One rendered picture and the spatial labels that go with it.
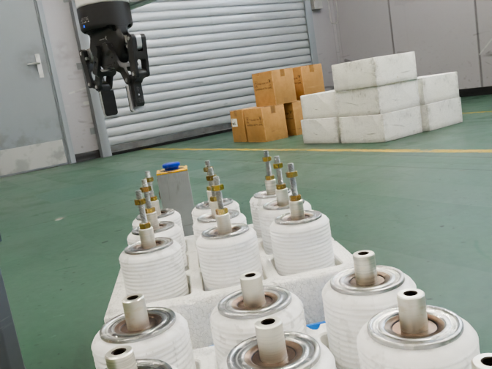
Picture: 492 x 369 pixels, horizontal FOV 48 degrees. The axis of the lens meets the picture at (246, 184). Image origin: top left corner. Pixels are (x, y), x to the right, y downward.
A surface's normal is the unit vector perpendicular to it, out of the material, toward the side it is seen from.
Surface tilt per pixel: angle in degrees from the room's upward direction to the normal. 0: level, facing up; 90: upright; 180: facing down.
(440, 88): 90
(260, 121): 90
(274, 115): 90
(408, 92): 90
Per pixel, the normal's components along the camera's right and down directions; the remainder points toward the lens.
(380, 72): 0.55, 0.05
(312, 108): -0.81, 0.22
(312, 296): 0.13, 0.14
